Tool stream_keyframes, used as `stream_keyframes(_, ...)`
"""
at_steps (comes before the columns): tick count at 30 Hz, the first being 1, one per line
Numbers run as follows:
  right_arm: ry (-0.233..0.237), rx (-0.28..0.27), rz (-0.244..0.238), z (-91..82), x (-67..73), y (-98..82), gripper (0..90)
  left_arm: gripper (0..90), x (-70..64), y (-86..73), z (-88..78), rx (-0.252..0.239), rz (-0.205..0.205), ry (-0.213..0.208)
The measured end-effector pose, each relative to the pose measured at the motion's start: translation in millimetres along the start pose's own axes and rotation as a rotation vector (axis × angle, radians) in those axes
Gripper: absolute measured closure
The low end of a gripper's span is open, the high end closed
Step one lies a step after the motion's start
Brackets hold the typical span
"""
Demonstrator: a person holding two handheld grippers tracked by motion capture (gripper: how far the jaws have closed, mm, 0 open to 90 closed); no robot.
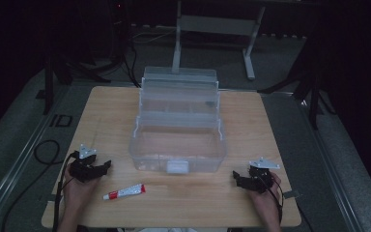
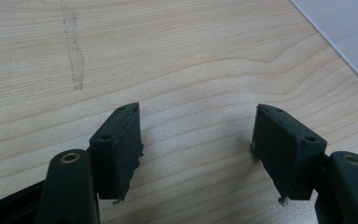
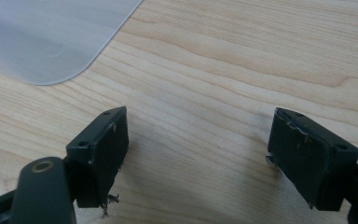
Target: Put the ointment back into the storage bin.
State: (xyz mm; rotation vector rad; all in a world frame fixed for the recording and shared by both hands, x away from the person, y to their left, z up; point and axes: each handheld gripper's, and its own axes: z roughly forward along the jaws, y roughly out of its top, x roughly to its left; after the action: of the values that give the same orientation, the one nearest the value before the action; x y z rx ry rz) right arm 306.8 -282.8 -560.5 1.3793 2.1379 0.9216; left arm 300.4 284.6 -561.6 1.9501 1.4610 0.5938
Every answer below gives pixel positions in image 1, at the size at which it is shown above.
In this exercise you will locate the white tube with red cap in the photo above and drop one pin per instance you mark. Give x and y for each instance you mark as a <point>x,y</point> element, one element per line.
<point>124,192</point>

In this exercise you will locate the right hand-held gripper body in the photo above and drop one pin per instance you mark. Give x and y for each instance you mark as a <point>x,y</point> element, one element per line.
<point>261,175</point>

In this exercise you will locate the grey bracket at table edge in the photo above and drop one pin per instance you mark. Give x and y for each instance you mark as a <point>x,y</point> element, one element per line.
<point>291,194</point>

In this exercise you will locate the clear plastic tiered storage box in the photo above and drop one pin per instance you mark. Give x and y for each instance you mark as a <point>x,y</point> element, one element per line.
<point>177,129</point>

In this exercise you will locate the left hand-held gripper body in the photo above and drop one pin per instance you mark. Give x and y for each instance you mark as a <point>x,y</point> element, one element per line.
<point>83,168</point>

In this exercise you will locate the person's left hand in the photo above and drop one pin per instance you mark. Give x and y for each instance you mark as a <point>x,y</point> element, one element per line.
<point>77,191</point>

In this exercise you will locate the black metal stand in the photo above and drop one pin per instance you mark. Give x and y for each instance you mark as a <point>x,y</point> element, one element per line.
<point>312,87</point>
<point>48,83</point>

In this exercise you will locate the person's right hand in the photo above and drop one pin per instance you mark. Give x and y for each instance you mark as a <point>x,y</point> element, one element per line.
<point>265,199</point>

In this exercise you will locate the grey metal desk frame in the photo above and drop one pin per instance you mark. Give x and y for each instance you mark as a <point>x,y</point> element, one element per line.
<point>214,27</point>

